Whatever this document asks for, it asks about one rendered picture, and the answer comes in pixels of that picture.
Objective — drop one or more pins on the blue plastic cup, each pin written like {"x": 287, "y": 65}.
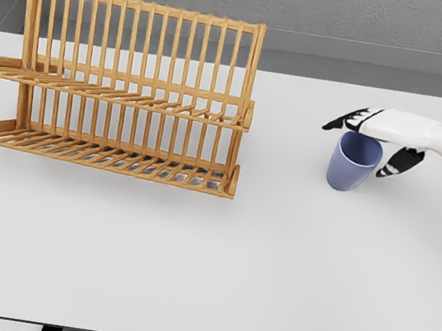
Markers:
{"x": 350, "y": 164}

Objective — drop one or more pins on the wooden two-tier dish rack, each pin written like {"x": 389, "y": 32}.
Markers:
{"x": 132, "y": 90}

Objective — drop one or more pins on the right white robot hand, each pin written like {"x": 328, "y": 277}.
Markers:
{"x": 393, "y": 126}

